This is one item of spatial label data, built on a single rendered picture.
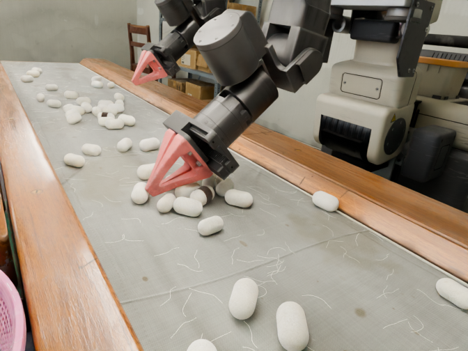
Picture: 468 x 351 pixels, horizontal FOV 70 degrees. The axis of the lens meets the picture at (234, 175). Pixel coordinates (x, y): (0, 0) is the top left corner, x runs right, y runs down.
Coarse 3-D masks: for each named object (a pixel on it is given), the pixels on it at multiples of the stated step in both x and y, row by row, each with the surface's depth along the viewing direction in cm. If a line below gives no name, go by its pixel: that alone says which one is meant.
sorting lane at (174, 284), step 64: (64, 64) 145; (64, 128) 65; (128, 128) 69; (128, 192) 44; (256, 192) 47; (128, 256) 32; (192, 256) 33; (256, 256) 34; (320, 256) 35; (384, 256) 36; (192, 320) 26; (256, 320) 26; (320, 320) 27; (384, 320) 28; (448, 320) 28
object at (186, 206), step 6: (180, 198) 39; (186, 198) 39; (174, 204) 39; (180, 204) 39; (186, 204) 39; (192, 204) 39; (198, 204) 39; (180, 210) 39; (186, 210) 39; (192, 210) 38; (198, 210) 39; (192, 216) 39
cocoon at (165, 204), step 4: (164, 196) 40; (168, 196) 40; (172, 196) 40; (160, 200) 39; (164, 200) 39; (168, 200) 39; (172, 200) 40; (160, 204) 39; (164, 204) 39; (168, 204) 39; (172, 204) 40; (160, 208) 39; (164, 208) 39; (168, 208) 39; (164, 212) 39
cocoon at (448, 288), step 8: (440, 280) 31; (448, 280) 30; (440, 288) 30; (448, 288) 30; (456, 288) 30; (464, 288) 30; (448, 296) 30; (456, 296) 29; (464, 296) 29; (456, 304) 30; (464, 304) 29
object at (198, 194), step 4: (192, 192) 41; (196, 192) 41; (200, 192) 41; (212, 192) 42; (192, 196) 41; (196, 196) 41; (200, 196) 41; (204, 196) 41; (212, 196) 43; (200, 200) 41; (204, 200) 41; (204, 204) 42
